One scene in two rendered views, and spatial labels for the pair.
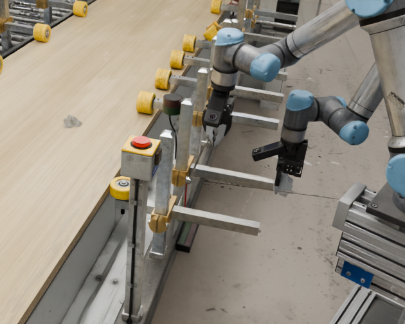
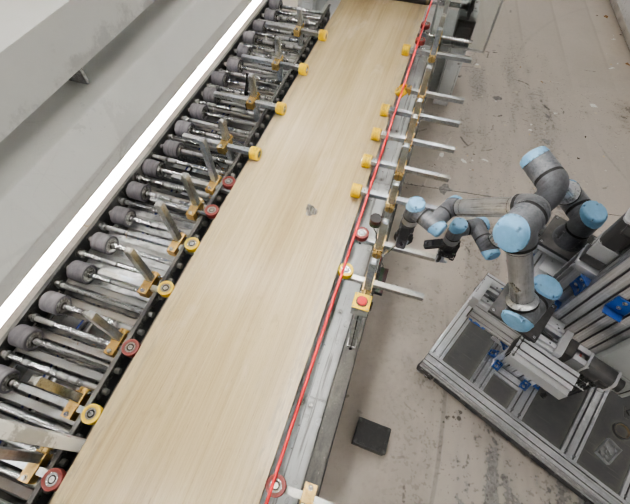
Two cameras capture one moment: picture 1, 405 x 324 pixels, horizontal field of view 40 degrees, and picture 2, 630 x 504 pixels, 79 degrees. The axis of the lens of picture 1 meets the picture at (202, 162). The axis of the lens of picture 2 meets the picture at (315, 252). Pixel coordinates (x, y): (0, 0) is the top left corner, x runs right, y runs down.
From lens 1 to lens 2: 0.93 m
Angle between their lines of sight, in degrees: 29
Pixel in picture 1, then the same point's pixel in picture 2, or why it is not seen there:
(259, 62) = (433, 229)
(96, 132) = (326, 219)
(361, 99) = not seen: hidden behind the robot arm
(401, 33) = (525, 258)
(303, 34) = (465, 209)
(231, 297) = (402, 277)
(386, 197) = (502, 301)
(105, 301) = (336, 325)
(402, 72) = (521, 277)
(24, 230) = (296, 309)
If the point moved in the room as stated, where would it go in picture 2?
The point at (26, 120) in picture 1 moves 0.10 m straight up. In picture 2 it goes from (283, 209) to (282, 198)
